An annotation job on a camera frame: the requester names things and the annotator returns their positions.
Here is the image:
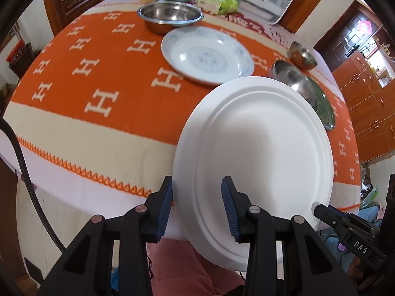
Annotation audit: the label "medium steel bowl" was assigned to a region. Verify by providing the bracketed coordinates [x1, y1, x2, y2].
[271, 60, 321, 111]

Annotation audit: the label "green tissue pack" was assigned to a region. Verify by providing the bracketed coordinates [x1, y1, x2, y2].
[197, 0, 239, 15]

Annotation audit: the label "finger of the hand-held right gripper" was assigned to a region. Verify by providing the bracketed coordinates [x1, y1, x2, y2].
[313, 203, 351, 232]

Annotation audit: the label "red plastic crate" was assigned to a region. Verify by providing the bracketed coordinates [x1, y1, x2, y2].
[7, 41, 33, 68]

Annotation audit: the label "black cable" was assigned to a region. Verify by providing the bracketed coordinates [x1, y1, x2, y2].
[0, 119, 67, 255]

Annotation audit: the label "white countertop sterilizer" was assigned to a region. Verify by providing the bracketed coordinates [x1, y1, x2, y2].
[227, 0, 300, 25]

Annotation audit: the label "small steel bowl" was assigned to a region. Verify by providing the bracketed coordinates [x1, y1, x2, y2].
[288, 41, 318, 70]

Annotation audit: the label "white red printed tablecloth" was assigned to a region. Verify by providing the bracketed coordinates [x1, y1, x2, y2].
[213, 11, 312, 48]

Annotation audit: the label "orange patterned blanket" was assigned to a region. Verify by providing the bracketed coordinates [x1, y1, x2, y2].
[0, 1, 361, 210]

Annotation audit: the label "large steel bowl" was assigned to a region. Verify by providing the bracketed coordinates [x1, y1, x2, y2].
[137, 1, 205, 35]

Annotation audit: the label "dark green plate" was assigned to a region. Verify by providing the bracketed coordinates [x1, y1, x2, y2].
[304, 75, 336, 131]

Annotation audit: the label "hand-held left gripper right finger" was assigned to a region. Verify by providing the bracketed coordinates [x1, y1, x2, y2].
[221, 176, 360, 296]

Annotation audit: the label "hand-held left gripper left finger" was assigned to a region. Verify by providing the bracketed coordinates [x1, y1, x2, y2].
[37, 176, 173, 296]

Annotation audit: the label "white paper plate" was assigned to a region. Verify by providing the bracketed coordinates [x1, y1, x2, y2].
[172, 76, 334, 272]

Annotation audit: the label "pink pants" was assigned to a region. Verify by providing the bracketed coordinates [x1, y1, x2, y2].
[145, 239, 247, 296]

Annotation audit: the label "blue patterned porcelain plate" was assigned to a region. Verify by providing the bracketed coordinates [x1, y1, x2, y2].
[161, 26, 255, 86]

